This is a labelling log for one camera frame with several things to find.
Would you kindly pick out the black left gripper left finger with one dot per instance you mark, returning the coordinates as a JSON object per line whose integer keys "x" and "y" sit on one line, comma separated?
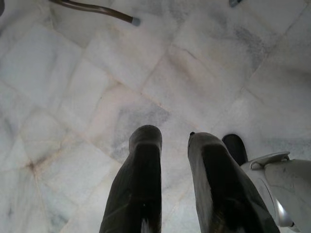
{"x": 136, "y": 184}

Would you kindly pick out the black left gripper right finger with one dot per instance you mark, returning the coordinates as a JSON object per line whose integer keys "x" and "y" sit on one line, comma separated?
{"x": 218, "y": 184}

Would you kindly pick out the white robot leg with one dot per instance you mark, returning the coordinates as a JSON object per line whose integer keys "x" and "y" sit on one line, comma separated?
{"x": 279, "y": 187}

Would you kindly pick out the grey metal furniture foot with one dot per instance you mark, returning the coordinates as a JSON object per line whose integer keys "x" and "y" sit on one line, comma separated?
{"x": 234, "y": 2}

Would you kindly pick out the dark grey furniture corner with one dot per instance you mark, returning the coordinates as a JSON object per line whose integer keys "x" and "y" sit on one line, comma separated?
{"x": 1, "y": 6}

